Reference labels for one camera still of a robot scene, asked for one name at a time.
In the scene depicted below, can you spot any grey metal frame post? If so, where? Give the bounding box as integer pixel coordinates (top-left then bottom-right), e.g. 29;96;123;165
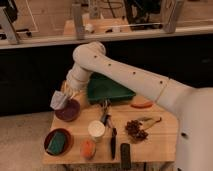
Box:
0;7;19;45
72;3;85;40
162;0;184;34

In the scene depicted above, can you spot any orange carrot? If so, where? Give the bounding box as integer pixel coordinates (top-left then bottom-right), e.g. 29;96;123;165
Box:
130;101;153;109

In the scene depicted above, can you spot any dark grape bunch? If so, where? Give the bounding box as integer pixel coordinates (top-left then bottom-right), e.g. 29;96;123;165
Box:
125;120;148;141

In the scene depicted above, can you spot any purple bowl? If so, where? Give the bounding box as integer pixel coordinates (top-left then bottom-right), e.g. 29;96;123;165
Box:
55;99;80;122

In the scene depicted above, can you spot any grey blue towel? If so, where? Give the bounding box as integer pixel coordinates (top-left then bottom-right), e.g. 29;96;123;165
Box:
50;91;69;110

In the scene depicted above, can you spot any yellow banana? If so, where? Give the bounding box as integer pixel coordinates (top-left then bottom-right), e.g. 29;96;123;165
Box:
138;116;162;130

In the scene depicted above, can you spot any metal whisk utensil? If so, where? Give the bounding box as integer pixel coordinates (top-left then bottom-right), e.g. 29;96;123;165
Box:
100;99;111;124

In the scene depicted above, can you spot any green sponge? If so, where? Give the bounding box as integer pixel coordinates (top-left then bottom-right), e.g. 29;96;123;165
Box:
47;132;66;155

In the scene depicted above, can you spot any white cup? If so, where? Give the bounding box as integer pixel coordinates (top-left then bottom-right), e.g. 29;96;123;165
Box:
88;120;105;142

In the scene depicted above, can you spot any green plastic tray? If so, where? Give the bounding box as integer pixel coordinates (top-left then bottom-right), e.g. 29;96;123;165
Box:
87;73;136;104

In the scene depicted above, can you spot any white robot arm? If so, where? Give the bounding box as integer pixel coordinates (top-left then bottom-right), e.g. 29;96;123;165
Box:
66;42;213;171

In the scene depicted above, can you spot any black remote control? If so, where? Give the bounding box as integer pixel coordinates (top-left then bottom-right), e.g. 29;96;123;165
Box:
120;143;131;170

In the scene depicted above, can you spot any black handled knife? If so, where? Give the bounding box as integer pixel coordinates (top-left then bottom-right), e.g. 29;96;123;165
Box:
107;115;118;160

